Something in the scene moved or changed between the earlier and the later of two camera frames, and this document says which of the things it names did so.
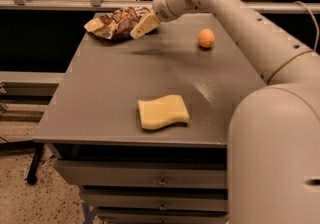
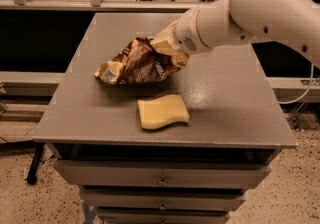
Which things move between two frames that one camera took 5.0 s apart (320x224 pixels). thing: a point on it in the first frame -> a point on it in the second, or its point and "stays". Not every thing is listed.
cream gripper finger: (144, 25) -> (164, 42)
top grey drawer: (95, 174) stays
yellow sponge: (161, 111) stays
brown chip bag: (119, 23) -> (139, 63)
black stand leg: (32, 175) stays
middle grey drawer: (159, 199) stays
